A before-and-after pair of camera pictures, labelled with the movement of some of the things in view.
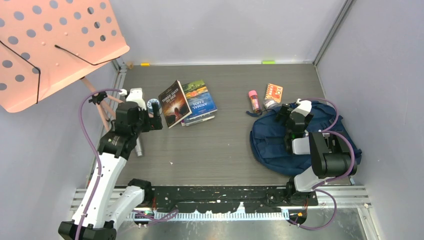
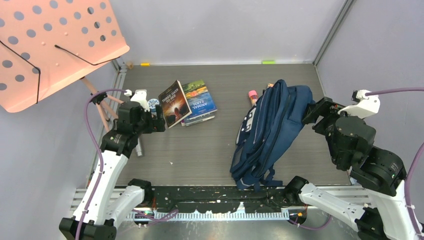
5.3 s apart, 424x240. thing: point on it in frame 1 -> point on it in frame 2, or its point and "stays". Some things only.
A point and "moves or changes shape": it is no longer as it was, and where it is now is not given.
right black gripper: (285, 110) -> (325, 107)
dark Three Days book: (174, 105) stays
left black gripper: (152, 123) stays
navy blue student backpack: (268, 139) moves or changes shape
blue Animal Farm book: (200, 102) stays
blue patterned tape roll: (149, 106) stays
